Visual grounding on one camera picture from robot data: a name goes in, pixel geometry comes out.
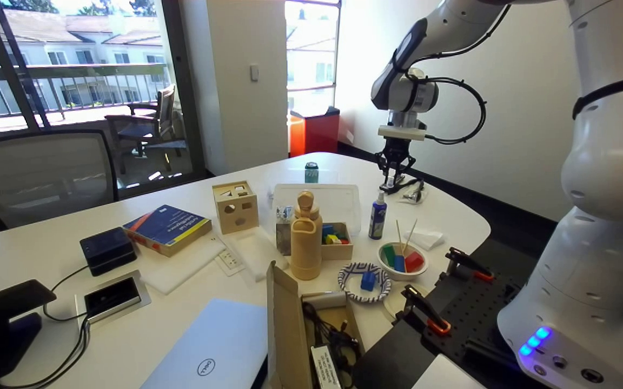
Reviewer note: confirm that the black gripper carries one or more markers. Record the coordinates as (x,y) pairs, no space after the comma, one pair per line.
(399,152)

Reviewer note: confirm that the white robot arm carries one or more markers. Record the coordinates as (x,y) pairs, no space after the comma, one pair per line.
(606,165)

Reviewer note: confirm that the blue bottle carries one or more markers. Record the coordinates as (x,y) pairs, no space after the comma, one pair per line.
(376,217)

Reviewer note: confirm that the small teal cup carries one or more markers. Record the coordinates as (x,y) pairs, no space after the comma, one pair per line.
(312,174)

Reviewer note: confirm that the tan water bottle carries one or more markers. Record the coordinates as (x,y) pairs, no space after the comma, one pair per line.
(306,244)

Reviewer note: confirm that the wooden chopstick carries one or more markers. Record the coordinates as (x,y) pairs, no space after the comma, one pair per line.
(399,234)
(408,234)

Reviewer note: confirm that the white plastic tray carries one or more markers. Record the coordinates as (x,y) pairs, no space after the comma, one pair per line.
(334,201)

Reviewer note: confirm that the green wooden cylinder block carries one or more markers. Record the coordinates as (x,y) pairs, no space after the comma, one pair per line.
(391,253)

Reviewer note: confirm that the blue wooden cylinder block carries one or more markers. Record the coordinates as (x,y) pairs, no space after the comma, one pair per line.
(399,262)

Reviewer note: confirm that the red wooden block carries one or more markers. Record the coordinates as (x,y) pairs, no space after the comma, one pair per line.
(415,262)

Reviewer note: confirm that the red orange cabinet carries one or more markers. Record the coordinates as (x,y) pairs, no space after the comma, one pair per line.
(322,130)

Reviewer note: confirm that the yellow wooden cube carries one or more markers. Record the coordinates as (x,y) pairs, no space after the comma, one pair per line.
(332,237)

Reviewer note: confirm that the wooden block tray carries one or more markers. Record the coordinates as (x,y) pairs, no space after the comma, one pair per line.
(335,250)

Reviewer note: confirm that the white bowl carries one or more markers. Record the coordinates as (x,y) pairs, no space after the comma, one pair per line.
(399,273)

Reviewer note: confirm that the blue wooden cube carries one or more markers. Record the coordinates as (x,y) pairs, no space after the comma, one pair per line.
(367,279)

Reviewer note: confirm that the blue patterned paper plate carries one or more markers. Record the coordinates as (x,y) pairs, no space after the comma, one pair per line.
(350,283)

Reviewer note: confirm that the gray patterned box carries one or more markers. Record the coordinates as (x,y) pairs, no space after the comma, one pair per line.
(284,234)

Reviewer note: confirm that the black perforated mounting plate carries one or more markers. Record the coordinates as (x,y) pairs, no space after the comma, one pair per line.
(470,309)

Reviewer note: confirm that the wooden shape sorter cube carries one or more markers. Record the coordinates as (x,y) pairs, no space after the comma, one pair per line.
(237,207)

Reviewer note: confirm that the white paper sheet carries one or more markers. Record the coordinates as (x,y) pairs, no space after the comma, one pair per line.
(181,269)
(248,250)

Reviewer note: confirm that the brown cardboard box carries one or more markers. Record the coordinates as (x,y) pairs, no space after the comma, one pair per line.
(291,331)

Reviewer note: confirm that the silver power adapter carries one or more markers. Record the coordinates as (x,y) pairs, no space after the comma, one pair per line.
(324,367)

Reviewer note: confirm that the blue book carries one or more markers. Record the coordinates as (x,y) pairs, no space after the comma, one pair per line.
(167,230)

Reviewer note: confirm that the outdoor patio chair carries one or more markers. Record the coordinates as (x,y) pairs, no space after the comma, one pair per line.
(149,136)

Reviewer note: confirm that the silver laptop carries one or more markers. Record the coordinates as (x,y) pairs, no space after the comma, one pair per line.
(206,349)

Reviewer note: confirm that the black flat box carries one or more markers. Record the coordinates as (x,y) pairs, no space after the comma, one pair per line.
(108,250)

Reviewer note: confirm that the gray mesh office chair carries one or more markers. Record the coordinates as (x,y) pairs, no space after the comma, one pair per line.
(37,180)

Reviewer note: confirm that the black monitor stand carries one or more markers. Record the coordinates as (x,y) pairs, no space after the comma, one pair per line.
(0,324)

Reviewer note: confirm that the white wrist mount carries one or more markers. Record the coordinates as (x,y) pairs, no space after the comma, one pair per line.
(401,132)

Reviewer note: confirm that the white light switch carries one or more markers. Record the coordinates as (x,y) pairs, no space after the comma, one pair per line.
(254,71)

